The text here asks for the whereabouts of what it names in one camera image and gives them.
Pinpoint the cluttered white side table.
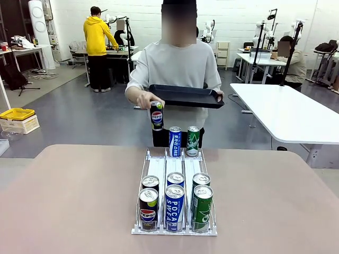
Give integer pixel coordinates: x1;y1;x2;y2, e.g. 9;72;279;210
0;34;53;75

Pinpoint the large white table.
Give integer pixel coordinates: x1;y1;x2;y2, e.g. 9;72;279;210
229;83;339;169

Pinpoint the seated person in beige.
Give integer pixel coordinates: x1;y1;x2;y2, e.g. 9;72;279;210
276;35;307;92

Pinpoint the white can dispenser rack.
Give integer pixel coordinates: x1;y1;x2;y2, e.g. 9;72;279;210
131;147;218;236

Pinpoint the person's right hand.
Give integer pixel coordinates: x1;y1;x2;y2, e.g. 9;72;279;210
136;90;159;110

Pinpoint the yellow plastic crate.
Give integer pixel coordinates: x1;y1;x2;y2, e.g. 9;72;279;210
0;107;37;121

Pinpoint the green Chilsung cider can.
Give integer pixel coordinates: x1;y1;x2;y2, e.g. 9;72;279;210
192;173;211;189
186;125;200;157
191;185;214;233

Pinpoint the black Pepsi can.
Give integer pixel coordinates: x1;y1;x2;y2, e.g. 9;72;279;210
139;187;159;233
141;175;160;194
147;101;164;132

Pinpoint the person in yellow hoodie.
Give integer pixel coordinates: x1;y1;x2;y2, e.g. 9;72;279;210
83;6;119;93

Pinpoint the black floor tripod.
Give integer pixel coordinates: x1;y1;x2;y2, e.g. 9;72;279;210
0;65;41;97

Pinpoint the white drawer unit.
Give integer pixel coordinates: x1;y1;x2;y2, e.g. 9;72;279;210
216;41;230;71

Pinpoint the white plastic crate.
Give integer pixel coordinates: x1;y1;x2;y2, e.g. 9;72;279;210
0;113;40;135

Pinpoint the blue Pocari Sweat can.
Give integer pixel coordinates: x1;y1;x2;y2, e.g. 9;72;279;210
166;172;185;189
164;184;185;233
168;126;182;157

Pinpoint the black camera stand pole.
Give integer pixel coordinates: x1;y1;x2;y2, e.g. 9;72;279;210
280;22;304;87

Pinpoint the black serving tray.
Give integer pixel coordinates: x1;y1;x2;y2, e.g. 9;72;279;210
148;84;225;110

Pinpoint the white tower air conditioner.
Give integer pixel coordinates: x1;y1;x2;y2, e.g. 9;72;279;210
28;0;57;70

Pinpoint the person's right forearm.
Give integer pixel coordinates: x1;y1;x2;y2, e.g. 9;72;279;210
124;86;148;103

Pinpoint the white background desk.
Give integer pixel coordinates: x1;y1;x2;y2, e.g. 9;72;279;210
236;52;288;84

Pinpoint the black backpack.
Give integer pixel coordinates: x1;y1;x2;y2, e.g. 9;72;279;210
314;39;339;53

